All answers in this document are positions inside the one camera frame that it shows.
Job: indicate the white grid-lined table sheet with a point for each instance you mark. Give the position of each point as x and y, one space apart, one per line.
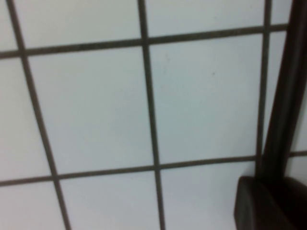
96 107

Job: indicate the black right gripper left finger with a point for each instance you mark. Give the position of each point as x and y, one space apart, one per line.
254 208

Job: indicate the black pen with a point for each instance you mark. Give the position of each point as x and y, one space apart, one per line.
287 95

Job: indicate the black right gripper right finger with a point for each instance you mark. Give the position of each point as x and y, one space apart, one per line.
299 206

